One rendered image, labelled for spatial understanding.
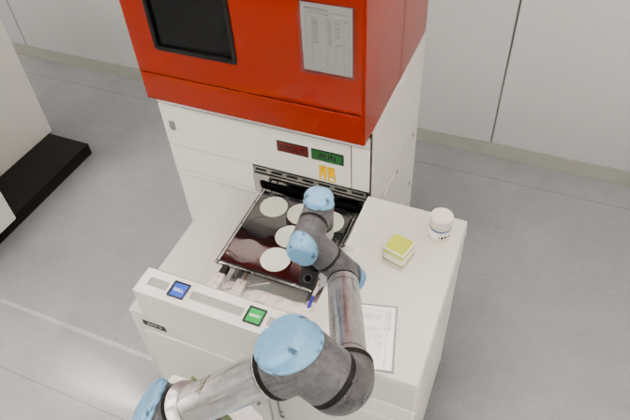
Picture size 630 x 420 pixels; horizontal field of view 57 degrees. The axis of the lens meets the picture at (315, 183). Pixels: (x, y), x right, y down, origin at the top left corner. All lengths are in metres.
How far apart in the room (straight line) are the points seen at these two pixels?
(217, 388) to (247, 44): 1.01
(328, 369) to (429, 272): 0.85
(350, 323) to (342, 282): 0.14
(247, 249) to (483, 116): 1.98
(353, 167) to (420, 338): 0.62
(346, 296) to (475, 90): 2.33
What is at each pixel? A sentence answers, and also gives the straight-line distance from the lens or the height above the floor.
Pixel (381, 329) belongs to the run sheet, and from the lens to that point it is 1.71.
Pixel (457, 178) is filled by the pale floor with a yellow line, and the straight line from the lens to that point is 3.55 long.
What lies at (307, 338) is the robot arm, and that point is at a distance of 1.03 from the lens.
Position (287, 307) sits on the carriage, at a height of 0.88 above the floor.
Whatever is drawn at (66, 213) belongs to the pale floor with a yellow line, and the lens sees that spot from 3.69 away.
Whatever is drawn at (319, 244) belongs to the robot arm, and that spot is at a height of 1.36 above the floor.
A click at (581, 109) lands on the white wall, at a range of 3.48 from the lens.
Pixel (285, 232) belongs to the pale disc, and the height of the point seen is 0.90.
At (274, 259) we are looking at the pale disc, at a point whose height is 0.90.
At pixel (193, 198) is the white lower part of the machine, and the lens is 2.52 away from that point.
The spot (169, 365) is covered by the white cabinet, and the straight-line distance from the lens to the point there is 2.26.
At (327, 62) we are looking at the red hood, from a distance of 1.69.
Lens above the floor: 2.42
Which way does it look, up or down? 44 degrees down
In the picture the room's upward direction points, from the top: 4 degrees counter-clockwise
